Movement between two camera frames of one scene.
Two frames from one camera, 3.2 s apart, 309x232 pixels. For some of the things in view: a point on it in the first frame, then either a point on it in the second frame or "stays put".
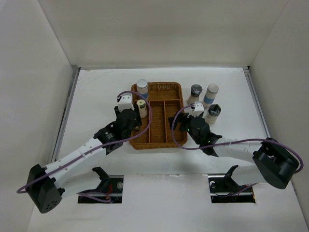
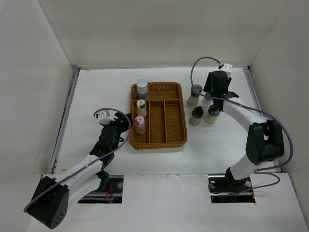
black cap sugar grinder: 195,90 stays put
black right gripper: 177,120 to 208,86
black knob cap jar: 213,112 stays put
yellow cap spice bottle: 143,110 stays put
